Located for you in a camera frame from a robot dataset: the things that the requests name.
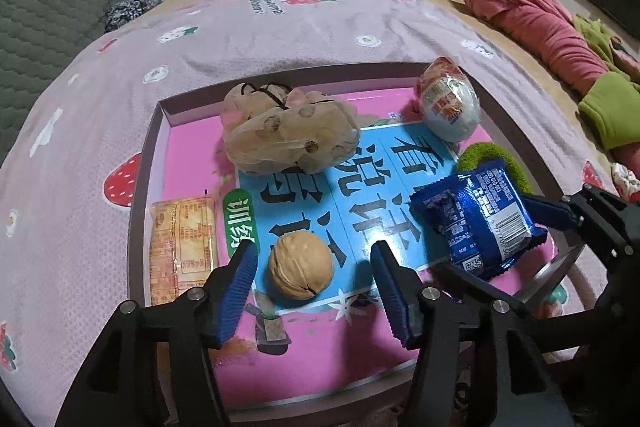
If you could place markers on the green fuzzy hair scrunchie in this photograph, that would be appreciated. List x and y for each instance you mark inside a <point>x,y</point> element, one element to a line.
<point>480,154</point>

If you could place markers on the blue snack packet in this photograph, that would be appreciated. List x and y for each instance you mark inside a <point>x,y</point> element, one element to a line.
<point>475,217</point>

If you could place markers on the blue floral cloth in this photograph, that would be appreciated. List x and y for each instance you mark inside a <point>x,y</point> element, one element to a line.
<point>135,4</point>

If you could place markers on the foil wrapped egg toy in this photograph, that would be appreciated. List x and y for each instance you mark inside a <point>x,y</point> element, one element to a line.
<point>447,102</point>

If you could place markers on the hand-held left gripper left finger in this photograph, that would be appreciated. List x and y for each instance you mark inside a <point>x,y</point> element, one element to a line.
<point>237,292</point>

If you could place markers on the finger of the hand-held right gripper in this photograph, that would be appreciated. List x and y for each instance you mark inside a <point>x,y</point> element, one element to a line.
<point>465,282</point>
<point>550,213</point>

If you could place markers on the pink shallow box tray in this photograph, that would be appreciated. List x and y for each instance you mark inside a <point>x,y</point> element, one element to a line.
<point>200,347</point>

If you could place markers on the grey quilted headboard cover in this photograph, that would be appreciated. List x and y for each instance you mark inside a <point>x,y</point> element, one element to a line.
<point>45,7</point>

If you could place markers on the beige mesh bag of nuts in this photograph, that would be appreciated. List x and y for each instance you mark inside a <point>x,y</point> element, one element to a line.
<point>290,132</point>

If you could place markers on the brown walnut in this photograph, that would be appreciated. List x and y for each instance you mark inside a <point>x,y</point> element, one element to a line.
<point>300,267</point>

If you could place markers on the purple strawberry printed blanket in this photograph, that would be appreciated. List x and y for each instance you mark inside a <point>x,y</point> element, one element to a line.
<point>300,37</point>

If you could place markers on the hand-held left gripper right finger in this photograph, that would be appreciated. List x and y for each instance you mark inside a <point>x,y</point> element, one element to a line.
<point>392,292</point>

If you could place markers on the white red small scrunchie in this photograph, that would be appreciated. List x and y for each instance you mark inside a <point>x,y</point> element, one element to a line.
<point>627,179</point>

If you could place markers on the pink quilt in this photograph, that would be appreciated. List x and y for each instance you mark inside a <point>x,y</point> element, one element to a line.
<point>525,12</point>

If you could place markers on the orange clear snack packet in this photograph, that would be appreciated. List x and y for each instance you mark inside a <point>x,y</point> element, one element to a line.
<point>182,247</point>

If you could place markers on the green fleece blanket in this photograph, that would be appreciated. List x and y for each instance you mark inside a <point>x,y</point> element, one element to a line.
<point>605,107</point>

